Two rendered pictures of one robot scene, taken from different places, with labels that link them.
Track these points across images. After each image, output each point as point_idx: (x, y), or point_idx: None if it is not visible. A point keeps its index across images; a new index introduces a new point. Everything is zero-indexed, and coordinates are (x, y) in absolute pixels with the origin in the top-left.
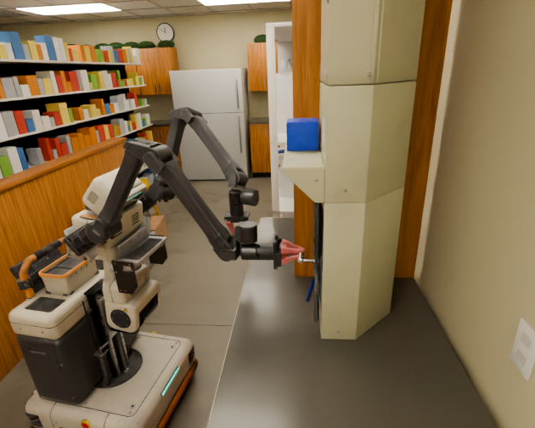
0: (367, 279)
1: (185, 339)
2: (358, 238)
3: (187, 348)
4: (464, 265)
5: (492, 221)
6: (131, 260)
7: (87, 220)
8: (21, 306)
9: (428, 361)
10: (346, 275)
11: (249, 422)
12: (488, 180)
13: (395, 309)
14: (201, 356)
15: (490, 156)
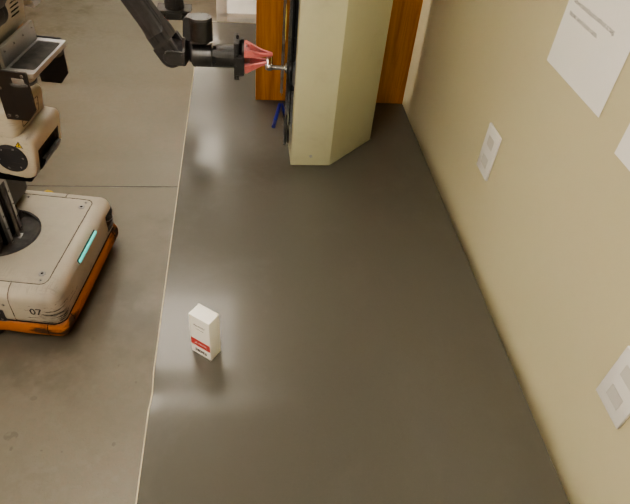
0: (346, 92)
1: (98, 197)
2: (339, 37)
3: (103, 209)
4: (453, 78)
5: (484, 21)
6: (22, 70)
7: None
8: None
9: (404, 183)
10: (322, 85)
11: (216, 237)
12: None
13: (376, 136)
14: (120, 224)
15: None
